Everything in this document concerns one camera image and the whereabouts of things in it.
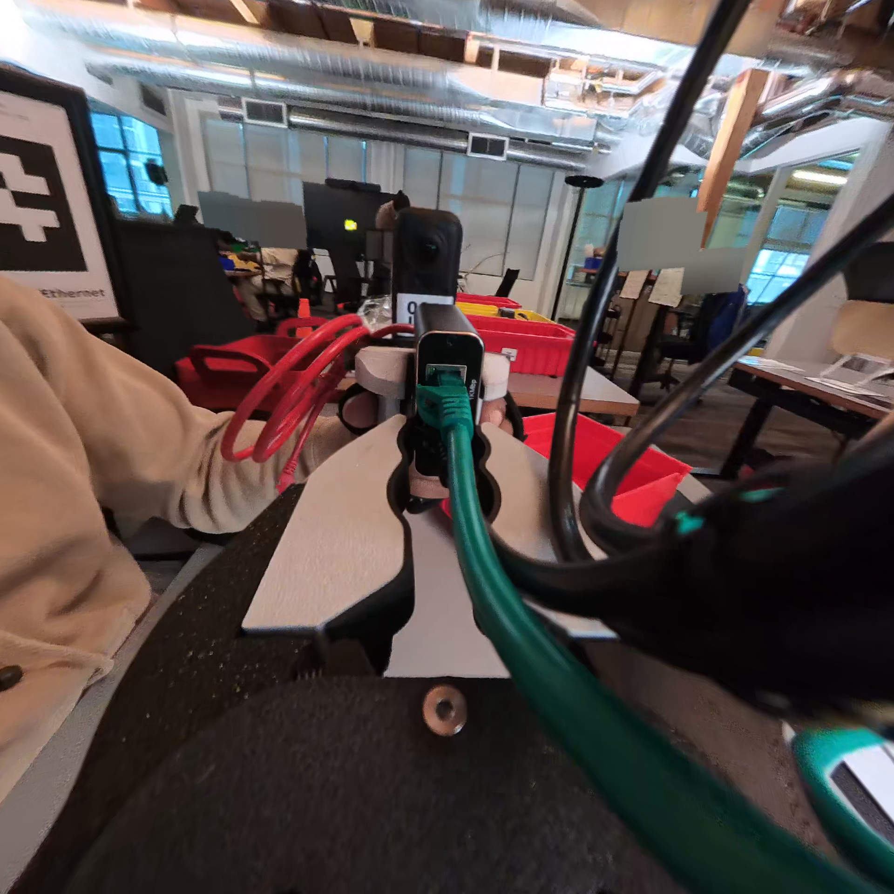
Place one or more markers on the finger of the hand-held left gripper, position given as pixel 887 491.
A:
pixel 381 370
pixel 496 377

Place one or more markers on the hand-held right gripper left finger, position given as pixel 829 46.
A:
pixel 335 545

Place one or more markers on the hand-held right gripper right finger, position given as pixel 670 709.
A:
pixel 527 496

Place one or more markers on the black network switch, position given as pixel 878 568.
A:
pixel 447 349

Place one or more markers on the red plastic bin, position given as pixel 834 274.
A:
pixel 593 447

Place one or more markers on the person's left forearm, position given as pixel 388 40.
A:
pixel 105 419

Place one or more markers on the red plastic crate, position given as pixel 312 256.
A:
pixel 531 346

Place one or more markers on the black floor lamp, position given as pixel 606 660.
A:
pixel 567 244

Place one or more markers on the black partition board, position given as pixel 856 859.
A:
pixel 181 293

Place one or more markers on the blue jacket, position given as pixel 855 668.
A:
pixel 726 314

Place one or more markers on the person's beige hoodie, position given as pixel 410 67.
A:
pixel 56 628

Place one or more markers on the wooden desk with black legs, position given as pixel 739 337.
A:
pixel 803 391

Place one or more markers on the white tag sign board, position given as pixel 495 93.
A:
pixel 42 202

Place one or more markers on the silver ventilation duct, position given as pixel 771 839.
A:
pixel 279 77

